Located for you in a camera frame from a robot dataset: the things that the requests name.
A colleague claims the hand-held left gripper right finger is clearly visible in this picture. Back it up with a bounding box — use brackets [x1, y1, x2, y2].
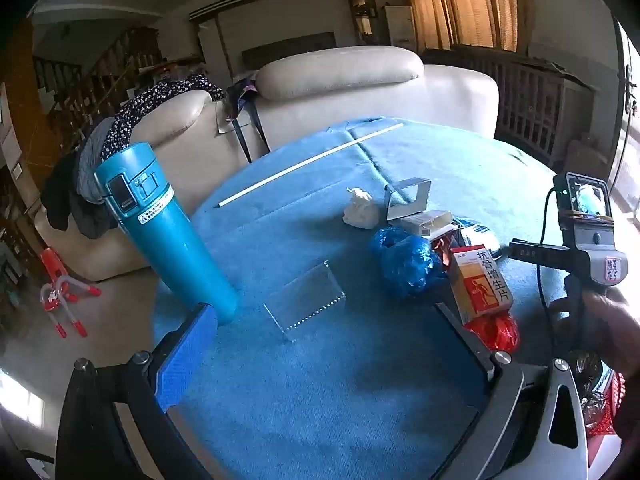
[434, 301, 589, 480]

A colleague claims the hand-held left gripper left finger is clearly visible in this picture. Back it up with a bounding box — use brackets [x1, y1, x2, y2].
[55, 302, 219, 480]

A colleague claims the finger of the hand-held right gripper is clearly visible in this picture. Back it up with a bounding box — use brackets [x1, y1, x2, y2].
[508, 238, 569, 267]

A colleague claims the orange and white medicine box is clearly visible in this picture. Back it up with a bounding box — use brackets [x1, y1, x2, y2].
[448, 245, 514, 326]

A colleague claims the blue toothpaste box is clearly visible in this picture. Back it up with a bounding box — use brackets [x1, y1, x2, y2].
[452, 217, 501, 256]

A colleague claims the blue plastic bag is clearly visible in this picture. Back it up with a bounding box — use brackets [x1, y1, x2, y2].
[370, 226, 448, 301]

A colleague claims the long white carton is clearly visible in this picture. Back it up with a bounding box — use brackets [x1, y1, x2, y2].
[400, 209, 455, 237]

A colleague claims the red plastic mesh basket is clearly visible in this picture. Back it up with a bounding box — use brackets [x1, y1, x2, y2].
[575, 355, 627, 438]

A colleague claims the white tissue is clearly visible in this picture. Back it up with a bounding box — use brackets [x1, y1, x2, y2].
[342, 187, 382, 230]

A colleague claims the person's right hand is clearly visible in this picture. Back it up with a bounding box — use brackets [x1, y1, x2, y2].
[547, 287, 640, 441]

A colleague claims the red plastic bag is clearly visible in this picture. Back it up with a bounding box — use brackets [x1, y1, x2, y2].
[462, 312, 521, 353]

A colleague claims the beige carton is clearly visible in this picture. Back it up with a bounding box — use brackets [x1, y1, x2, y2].
[567, 135, 609, 177]

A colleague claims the teal thermos bottle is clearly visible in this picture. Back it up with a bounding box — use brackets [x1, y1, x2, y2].
[94, 142, 240, 325]

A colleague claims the black plastic bag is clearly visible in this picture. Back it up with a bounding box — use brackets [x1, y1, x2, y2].
[575, 352, 607, 411]

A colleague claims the grey metal stand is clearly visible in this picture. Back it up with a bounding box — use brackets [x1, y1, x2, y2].
[384, 178, 432, 221]

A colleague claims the brown wooden door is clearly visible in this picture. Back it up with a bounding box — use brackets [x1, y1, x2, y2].
[607, 15, 640, 221]

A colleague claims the blue table cloth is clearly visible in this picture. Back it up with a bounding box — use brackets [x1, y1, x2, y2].
[150, 117, 621, 480]

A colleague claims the red and white toy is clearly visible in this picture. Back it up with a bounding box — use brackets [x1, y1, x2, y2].
[39, 247, 102, 338]

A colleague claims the dark cloth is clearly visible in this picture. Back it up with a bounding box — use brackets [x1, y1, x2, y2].
[45, 152, 123, 241]

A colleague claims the grey cloth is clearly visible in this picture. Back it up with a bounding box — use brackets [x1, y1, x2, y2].
[75, 117, 118, 206]

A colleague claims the thin white rod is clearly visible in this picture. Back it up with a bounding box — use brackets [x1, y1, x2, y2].
[217, 122, 405, 208]

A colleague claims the cream leather sofa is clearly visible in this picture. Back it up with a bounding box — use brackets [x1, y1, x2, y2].
[37, 44, 501, 283]

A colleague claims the tan curtain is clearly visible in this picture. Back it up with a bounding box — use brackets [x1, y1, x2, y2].
[395, 0, 531, 53]

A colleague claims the white standing air conditioner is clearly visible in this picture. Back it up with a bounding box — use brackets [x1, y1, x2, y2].
[384, 5, 417, 51]

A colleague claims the wooden stair railing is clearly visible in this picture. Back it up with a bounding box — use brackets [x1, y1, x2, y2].
[32, 25, 163, 136]

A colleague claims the black strap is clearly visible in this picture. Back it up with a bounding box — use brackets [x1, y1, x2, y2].
[227, 95, 271, 163]

